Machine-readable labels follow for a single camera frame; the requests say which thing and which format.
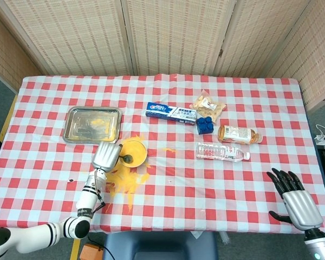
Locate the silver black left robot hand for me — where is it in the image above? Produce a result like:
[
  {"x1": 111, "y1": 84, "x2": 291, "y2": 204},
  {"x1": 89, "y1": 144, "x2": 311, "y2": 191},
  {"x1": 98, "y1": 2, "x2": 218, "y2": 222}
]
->
[{"x1": 91, "y1": 142, "x2": 125, "y2": 173}]

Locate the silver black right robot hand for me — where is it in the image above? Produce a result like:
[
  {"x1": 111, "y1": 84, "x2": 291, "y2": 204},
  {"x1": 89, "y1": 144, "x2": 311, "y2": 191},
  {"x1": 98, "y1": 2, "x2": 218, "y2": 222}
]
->
[{"x1": 265, "y1": 167, "x2": 324, "y2": 231}]

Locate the black spoon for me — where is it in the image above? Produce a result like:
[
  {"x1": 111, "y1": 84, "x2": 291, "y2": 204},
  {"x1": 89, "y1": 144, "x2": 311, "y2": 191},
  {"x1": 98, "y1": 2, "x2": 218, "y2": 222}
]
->
[{"x1": 118, "y1": 153, "x2": 134, "y2": 164}]

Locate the off-white bowl with yellow powder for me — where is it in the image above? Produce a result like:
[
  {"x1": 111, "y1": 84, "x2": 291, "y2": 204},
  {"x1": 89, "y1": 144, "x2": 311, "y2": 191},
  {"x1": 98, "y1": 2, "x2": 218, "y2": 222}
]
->
[{"x1": 118, "y1": 140, "x2": 148, "y2": 168}]

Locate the stainless steel tray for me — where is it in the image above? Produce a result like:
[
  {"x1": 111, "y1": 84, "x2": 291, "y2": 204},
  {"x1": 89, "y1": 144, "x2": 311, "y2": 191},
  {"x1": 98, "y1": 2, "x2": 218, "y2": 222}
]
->
[{"x1": 62, "y1": 106, "x2": 123, "y2": 145}]

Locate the spilled yellow powder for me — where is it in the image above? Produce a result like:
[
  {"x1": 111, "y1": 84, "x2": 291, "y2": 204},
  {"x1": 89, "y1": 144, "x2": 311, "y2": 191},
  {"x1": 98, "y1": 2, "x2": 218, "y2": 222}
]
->
[{"x1": 104, "y1": 134, "x2": 177, "y2": 213}]

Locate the blue white toothpaste box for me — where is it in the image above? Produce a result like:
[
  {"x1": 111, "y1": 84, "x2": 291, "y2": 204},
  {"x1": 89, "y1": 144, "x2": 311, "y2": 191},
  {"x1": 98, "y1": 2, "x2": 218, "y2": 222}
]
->
[{"x1": 145, "y1": 102, "x2": 198, "y2": 125}]

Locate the red white checkered tablecloth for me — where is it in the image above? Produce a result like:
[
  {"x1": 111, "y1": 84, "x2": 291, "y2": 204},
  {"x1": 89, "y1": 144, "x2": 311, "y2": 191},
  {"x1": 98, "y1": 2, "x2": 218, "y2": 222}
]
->
[{"x1": 0, "y1": 73, "x2": 325, "y2": 233}]

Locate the orange box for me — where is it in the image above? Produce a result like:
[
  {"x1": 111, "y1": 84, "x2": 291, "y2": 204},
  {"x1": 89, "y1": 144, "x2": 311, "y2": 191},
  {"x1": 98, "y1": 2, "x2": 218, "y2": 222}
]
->
[{"x1": 80, "y1": 243, "x2": 105, "y2": 260}]

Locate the amber tea bottle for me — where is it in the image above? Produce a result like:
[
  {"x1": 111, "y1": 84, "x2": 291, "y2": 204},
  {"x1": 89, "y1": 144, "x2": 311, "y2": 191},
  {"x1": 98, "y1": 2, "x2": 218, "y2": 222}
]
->
[{"x1": 217, "y1": 125, "x2": 263, "y2": 145}]

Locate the clear plastic water bottle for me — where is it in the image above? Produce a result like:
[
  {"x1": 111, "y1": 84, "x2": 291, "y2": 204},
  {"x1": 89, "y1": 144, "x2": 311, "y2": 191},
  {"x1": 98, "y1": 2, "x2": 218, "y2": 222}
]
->
[{"x1": 196, "y1": 142, "x2": 251, "y2": 163}]

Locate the blue toy building block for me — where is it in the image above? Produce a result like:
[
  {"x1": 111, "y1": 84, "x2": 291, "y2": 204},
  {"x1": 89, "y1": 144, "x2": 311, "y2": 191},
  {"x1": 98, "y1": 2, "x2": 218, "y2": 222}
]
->
[{"x1": 196, "y1": 116, "x2": 215, "y2": 135}]

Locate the dark blue seat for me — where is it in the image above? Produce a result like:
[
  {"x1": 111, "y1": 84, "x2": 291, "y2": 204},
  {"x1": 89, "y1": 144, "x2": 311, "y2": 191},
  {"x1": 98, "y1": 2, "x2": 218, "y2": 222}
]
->
[{"x1": 102, "y1": 231, "x2": 219, "y2": 260}]

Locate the clear bag of snacks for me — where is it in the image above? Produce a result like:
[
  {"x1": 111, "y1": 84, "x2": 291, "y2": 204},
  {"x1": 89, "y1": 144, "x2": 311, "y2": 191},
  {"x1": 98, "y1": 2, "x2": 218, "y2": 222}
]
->
[{"x1": 192, "y1": 89, "x2": 228, "y2": 122}]

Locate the woven beige folding screen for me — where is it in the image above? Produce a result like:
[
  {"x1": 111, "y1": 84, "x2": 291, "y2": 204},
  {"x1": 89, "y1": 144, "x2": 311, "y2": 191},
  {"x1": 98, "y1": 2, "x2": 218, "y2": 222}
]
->
[{"x1": 0, "y1": 0, "x2": 325, "y2": 112}]

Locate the white cable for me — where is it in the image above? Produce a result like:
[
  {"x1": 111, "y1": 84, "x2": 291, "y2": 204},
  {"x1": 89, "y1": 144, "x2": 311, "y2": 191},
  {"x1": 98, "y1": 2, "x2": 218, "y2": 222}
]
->
[{"x1": 315, "y1": 123, "x2": 325, "y2": 141}]

